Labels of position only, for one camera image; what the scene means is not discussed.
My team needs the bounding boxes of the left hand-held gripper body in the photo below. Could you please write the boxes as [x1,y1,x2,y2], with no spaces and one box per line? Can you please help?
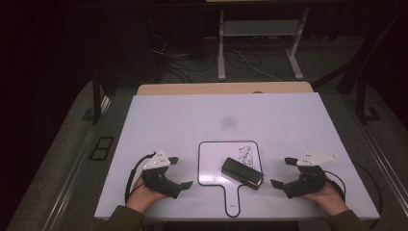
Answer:
[140,148,183,200]

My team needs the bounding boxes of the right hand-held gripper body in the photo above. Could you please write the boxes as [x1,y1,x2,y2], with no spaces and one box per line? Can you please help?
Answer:
[283,150,340,199]

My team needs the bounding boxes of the small whiteboard with handle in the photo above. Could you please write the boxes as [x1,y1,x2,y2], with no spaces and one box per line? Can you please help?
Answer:
[197,140,265,218]

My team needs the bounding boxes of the black whiteboard eraser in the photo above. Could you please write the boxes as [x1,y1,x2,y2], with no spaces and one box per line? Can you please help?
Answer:
[220,156,265,191]

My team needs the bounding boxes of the person's left hand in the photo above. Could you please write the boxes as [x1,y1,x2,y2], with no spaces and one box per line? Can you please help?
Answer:
[125,175,168,215]

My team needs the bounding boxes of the person's right hand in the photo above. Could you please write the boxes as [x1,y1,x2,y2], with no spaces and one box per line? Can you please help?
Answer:
[301,179,349,217]

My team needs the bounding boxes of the white table board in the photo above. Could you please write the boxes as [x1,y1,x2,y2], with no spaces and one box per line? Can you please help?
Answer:
[93,91,381,223]

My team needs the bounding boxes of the wooden table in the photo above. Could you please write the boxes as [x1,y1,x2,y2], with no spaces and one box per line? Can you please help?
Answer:
[137,81,315,96]

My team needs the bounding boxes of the black metal stand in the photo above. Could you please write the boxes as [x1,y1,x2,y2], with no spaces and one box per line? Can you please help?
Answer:
[312,9,408,125]
[90,71,112,126]

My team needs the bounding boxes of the white metal stand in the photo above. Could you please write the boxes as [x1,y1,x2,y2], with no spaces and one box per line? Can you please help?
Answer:
[217,7,311,82]

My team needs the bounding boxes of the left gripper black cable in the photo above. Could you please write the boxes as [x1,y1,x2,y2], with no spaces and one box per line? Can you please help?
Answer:
[123,152,157,204]

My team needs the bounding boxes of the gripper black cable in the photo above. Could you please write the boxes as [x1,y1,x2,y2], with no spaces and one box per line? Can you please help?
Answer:
[123,152,157,204]
[323,159,383,231]

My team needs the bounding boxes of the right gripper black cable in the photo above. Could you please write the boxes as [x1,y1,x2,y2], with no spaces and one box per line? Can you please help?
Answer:
[323,159,383,231]

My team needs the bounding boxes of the black floor outlet frame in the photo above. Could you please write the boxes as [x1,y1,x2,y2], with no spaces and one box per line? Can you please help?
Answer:
[89,136,115,162]

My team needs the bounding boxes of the aluminium floor rail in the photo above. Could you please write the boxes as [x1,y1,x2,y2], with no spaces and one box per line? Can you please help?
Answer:
[351,116,408,208]
[40,95,113,231]

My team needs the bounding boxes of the tangle of black floor cables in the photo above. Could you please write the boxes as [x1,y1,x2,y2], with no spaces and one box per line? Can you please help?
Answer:
[149,30,219,84]

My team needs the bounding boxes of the white floor cable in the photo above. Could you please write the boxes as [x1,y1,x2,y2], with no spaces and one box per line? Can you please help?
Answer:
[232,48,283,82]

